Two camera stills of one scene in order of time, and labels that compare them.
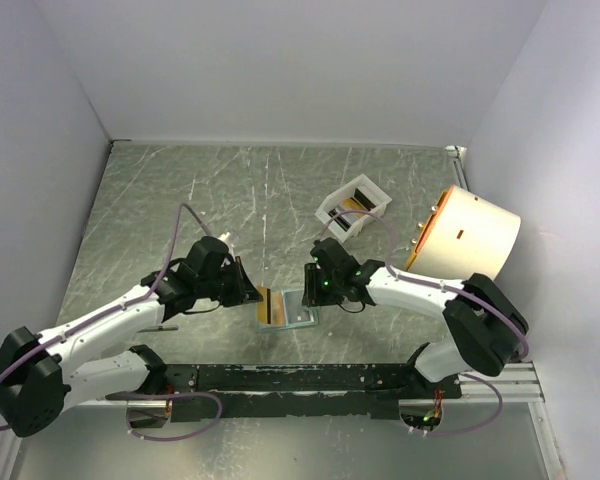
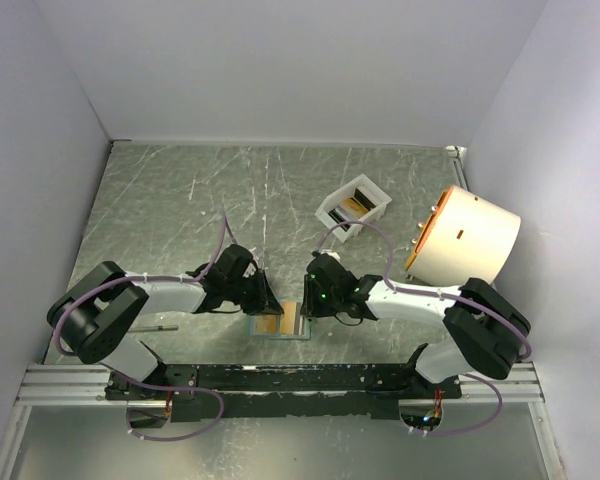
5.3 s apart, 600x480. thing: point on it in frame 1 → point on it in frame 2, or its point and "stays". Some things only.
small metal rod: (174, 327) stays
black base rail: (298, 391) stays
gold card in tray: (349, 203) stays
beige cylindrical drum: (467, 235) stays
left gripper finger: (234, 297) → (256, 307)
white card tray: (347, 209) stays
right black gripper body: (331, 292) → (329, 305)
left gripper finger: (251, 294) → (265, 301)
